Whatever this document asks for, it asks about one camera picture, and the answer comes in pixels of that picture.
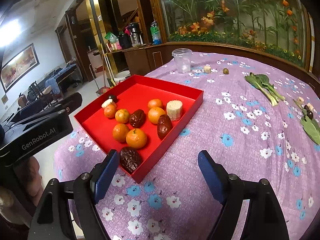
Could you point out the framed wall painting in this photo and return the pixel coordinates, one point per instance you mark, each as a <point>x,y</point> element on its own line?
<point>20,65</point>

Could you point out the large cream ribbed fruit piece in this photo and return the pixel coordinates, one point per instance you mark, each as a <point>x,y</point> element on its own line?
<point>174,110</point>

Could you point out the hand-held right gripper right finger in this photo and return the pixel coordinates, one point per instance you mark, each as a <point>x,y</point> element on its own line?
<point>212,177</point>

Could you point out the pink container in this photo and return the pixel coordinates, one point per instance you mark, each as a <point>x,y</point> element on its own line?
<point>118,46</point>

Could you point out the tall black thermos jug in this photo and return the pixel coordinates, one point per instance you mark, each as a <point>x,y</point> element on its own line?
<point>135,34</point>

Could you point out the person's left hand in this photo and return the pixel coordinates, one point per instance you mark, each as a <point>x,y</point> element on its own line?
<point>34,177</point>

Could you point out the dark round fruit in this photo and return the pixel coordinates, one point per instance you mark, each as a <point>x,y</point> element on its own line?
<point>310,115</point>

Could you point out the red cardboard box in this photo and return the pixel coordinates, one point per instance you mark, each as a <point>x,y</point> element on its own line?
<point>140,90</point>

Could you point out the green plastic bottle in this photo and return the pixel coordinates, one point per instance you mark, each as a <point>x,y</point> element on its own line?
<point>155,33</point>

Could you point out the green bok choy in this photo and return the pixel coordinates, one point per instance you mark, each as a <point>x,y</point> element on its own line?
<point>262,85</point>

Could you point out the green leaf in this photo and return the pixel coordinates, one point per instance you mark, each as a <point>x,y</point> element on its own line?
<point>311,130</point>

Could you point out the dried red date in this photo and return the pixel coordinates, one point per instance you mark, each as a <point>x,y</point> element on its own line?
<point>164,126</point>
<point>137,118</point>
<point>130,159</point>

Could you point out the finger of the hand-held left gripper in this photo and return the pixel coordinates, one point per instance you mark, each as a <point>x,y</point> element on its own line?
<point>71,100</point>

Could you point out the white plastic bucket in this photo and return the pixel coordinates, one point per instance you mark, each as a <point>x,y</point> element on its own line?
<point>122,77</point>

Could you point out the clear plastic cup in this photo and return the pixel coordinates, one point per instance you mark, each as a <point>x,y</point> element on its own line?
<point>182,63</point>

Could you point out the small green olive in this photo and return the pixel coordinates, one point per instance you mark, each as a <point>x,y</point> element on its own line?
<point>225,71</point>

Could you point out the pink bottle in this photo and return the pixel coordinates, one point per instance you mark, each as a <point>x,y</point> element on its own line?
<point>127,31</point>

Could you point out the broom and dustpan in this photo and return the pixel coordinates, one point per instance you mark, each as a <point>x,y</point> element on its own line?
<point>107,65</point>

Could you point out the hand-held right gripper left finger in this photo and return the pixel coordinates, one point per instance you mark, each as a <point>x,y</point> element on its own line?
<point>106,177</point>

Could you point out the golden pillar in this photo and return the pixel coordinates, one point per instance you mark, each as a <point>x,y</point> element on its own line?
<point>96,17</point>

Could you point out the dark wooden chair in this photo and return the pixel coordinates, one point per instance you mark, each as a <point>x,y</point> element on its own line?
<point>37,92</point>

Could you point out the red broom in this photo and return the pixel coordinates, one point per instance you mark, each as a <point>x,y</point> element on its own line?
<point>103,89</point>

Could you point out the person's left forearm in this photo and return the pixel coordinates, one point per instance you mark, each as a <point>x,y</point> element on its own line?
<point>6,202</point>

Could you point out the blue cloth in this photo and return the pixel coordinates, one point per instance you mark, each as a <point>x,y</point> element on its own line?
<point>51,83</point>

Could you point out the green bag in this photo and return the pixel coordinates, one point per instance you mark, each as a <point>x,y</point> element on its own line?
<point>111,37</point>

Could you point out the short black jug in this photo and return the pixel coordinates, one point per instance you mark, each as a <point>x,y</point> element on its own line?
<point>124,40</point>

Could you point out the dark purple plum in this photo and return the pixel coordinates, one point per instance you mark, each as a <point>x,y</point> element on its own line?
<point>112,97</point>

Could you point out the purple floral tablecloth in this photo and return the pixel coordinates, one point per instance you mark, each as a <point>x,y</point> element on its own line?
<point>225,130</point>

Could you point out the artificial flower display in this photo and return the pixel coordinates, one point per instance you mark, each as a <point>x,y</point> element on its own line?
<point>225,10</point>

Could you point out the brown wooden cabinet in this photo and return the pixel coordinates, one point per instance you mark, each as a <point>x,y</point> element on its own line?
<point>140,57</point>

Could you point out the tiny dark fruit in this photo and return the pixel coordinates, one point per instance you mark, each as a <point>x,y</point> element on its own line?
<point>306,108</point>

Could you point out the orange tangerine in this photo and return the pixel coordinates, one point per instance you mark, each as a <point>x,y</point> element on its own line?
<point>136,138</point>
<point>121,132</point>
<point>155,103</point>
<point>122,116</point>
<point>156,115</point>
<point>110,111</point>

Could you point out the dark table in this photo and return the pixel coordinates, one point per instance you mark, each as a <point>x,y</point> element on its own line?
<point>66,73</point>

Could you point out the red crate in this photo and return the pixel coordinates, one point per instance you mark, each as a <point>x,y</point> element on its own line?
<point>99,69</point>

